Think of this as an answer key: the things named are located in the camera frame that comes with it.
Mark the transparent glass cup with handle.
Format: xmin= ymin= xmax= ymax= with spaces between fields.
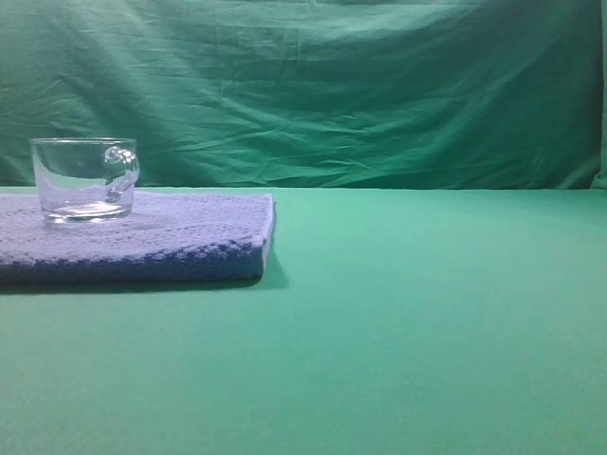
xmin=30 ymin=137 xmax=139 ymax=222

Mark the folded blue towel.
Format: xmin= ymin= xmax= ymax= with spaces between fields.
xmin=1 ymin=191 xmax=274 ymax=284

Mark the green backdrop cloth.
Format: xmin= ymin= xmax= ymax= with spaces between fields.
xmin=1 ymin=1 xmax=606 ymax=190

